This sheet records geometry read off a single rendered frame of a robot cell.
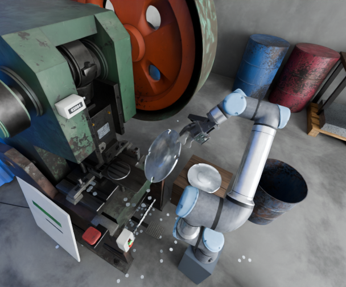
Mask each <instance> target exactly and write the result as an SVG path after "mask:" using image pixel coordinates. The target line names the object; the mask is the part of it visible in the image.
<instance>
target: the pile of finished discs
mask: <svg viewBox="0 0 346 287"><path fill-rule="evenodd" d="M188 181H189V183H190V185H191V186H193V187H197V188H199V189H201V190H203V191H206V192H209V193H212V192H215V191H217V190H218V189H219V188H220V186H221V175H220V174H219V172H218V171H217V170H216V169H215V168H214V167H213V166H211V165H208V164H205V163H199V164H198V165H193V166H192V167H191V168H190V169H189V171H188Z"/></svg>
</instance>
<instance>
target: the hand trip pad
mask: <svg viewBox="0 0 346 287"><path fill-rule="evenodd" d="M100 236H101V232H100V231H99V230H97V229H95V228H94V227H89V228H88V229H87V230H86V231H85V232H84V233H83V235H82V239H83V240H85V241H86V242H87V243H89V244H91V245H93V244H95V243H96V241H97V240H98V239H99V237H100Z"/></svg>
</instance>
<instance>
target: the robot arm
mask: <svg viewBox="0 0 346 287"><path fill-rule="evenodd" d="M206 115H207V117H208V118H206V117H203V116H198V115H195V114H189V115H188V118H189V119H190V120H191V121H192V123H189V124H188V125H186V126H185V127H184V128H183V129H182V130H181V132H180V133H179V135H178V137H177V139H176V142H175V144H178V143H179V142H180V143H181V145H185V146H186V147H187V148H190V147H191V142H192V141H193V140H195V141H196V142H198V143H199V144H201V145H202V144H203V143H205V142H206V141H208V140H209V139H210V134H209V133H210V132H211V131H213V130H214V129H216V130H219V126H218V125H219V124H221V123H223V122H224V121H225V120H227V119H228V118H229V117H231V116H238V117H242V118H245V119H248V120H252V121H254V125H253V128H252V131H251V134H250V137H249V139H248V143H247V145H246V148H245V151H244V155H243V157H242V160H241V163H240V166H239V168H238V172H237V175H236V178H235V180H234V183H233V186H232V189H231V191H230V192H228V193H227V194H226V197H225V198H222V197H219V196H217V195H214V194H211V193H209V192H206V191H203V190H201V189H199V188H197V187H193V186H186V187H185V189H184V191H183V193H182V195H181V197H180V200H179V203H178V205H177V208H176V211H175V212H176V214H177V215H179V216H178V218H177V220H176V222H175V225H174V230H173V236H174V237H175V238H177V239H179V240H182V241H184V242H186V243H188V244H191V245H193V246H192V249H193V253H194V255H195V257H196V258H197V260H199V261H200V262H201V263H203V264H210V263H212V262H214V261H215V259H216V258H217V255H218V252H219V251H220V250H221V248H222V247H223V244H224V236H223V234H222V233H227V232H231V231H233V230H236V229H237V228H238V227H240V226H241V225H243V224H244V223H245V222H246V221H247V219H248V218H249V216H250V215H251V213H252V211H253V208H254V202H253V198H254V194H255V192H256V189H257V186H258V182H259V180H260V177H261V174H262V171H263V168H264V165H265V162H266V159H267V156H268V154H269V151H270V148H271V144H272V142H273V139H274V136H275V133H276V130H277V128H280V129H281V128H283V127H284V126H285V125H286V124H287V121H288V120H289V117H290V110H289V108H287V107H284V106H280V105H278V104H273V103H270V102H266V101H262V100H258V99H254V98H251V97H248V96H246V94H244V92H243V91H242V90H240V89H236V90H235V91H234V92H232V93H231V94H229V95H227V96H226V97H225V99H223V101H221V102H220V103H219V104H217V105H216V106H215V107H214V108H212V109H211V110H210V111H209V112H208V113H207V114H206ZM190 132H191V133H190Z"/></svg>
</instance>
